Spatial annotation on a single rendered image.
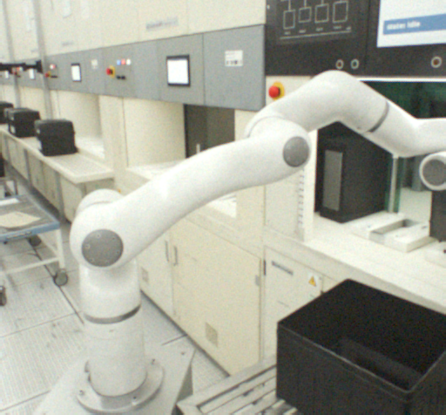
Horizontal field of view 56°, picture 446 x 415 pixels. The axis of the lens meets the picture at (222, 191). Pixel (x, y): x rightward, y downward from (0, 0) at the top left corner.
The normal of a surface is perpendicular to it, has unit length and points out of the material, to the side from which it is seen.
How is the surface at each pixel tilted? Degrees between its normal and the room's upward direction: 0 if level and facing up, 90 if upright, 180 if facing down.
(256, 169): 106
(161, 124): 90
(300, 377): 90
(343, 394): 90
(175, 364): 0
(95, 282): 30
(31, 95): 90
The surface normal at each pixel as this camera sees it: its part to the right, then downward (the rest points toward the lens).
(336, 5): -0.82, 0.17
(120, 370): 0.34, 0.25
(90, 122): 0.57, 0.22
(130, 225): 0.58, -0.08
